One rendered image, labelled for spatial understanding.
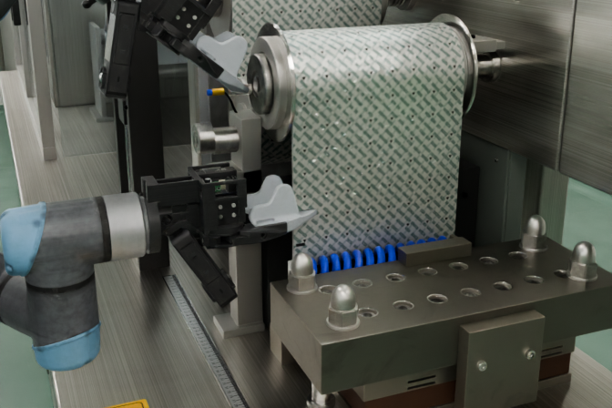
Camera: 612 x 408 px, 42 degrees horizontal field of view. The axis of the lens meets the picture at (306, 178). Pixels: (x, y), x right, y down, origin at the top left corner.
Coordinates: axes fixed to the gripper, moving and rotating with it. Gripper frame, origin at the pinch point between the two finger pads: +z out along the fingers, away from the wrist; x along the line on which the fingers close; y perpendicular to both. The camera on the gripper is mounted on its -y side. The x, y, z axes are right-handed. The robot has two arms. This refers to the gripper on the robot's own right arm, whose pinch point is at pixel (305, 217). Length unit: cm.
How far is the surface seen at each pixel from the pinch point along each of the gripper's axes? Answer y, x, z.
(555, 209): -11, 13, 50
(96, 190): -19, 76, -17
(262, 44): 20.8, 6.1, -3.1
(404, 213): -1.5, -0.3, 14.0
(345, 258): -5.1, -3.0, 4.3
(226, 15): 21.9, 26.7, -1.6
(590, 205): -110, 222, 250
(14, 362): -110, 171, -38
